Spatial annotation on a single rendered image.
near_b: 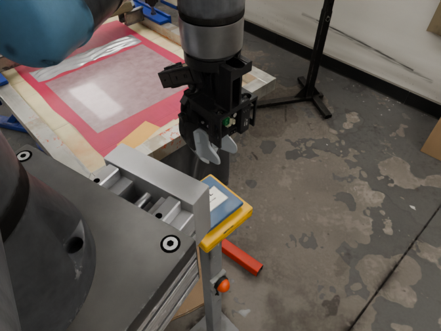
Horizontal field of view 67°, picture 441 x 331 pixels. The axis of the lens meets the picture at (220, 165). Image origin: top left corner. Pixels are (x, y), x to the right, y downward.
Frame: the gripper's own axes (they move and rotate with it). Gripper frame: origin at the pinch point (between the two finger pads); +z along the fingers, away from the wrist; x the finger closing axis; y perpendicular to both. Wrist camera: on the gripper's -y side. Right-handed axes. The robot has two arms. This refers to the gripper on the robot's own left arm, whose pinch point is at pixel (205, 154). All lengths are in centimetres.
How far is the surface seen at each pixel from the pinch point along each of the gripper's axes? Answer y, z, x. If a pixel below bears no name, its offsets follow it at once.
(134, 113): -35.0, 14.8, 6.0
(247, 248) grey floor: -20, 110, 41
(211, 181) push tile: -3.2, 13.2, 4.0
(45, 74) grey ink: -68, 14, -3
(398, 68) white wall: -36, 87, 212
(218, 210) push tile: 3.1, 13.2, 0.1
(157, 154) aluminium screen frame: -17.1, 12.8, 0.5
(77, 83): -58, 15, 2
